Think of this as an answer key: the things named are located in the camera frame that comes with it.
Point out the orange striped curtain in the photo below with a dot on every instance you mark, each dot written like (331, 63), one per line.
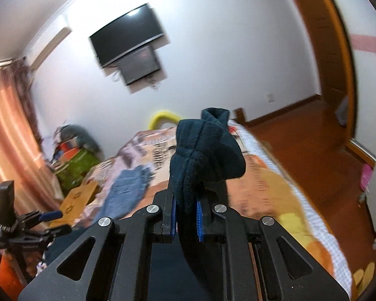
(9, 131)

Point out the white air conditioner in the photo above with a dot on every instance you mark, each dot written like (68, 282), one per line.
(48, 50)

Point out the wooden bedpost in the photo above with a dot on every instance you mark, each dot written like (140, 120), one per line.
(239, 116)

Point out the printed blanket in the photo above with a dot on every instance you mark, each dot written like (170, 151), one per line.
(269, 200)

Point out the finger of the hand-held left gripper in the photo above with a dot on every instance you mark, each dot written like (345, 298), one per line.
(61, 229)
(51, 215)

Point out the white heart-print wardrobe door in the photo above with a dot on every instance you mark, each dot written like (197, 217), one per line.
(369, 69)

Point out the wooden door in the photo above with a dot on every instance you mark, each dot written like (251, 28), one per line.
(319, 47)

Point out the yellow slippers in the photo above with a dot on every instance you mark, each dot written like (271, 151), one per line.
(363, 276)

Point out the white wall socket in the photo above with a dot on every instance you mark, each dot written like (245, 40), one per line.
(271, 97)

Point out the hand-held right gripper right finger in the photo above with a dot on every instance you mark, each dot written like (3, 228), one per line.
(200, 224)

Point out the small black monitor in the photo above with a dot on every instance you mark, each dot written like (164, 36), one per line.
(139, 65)

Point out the green storage basket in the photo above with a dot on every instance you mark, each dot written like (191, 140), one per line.
(76, 169)

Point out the black pants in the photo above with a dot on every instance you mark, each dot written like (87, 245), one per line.
(203, 156)

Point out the grey cushion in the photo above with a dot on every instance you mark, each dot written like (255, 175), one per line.
(80, 133)

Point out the yellow foam tube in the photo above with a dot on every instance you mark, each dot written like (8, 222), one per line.
(158, 116)

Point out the brown cardboard box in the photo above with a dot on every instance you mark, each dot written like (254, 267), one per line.
(78, 203)

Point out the orange box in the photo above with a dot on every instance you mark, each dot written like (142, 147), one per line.
(69, 148)

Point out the black wall television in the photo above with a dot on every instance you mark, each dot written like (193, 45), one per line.
(127, 34)

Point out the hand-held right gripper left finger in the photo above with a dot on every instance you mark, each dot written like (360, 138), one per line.
(174, 224)

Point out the blue denim shorts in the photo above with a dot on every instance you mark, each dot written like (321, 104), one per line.
(125, 188)

